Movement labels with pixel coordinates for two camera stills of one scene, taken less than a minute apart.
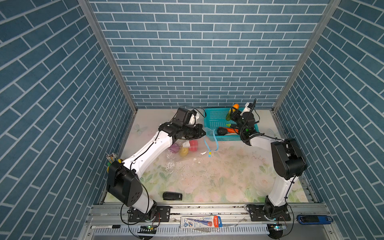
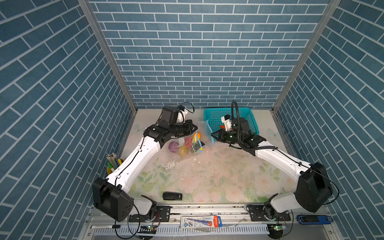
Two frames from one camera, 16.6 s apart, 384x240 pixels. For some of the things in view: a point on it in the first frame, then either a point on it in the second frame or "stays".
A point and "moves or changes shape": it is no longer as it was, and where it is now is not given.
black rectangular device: [172, 196] stays
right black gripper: [236, 115] to [221, 135]
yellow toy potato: [184, 151] stays
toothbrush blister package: [202, 221] stays
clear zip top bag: [183, 150] moves or changes shape
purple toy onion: [174, 148] stays
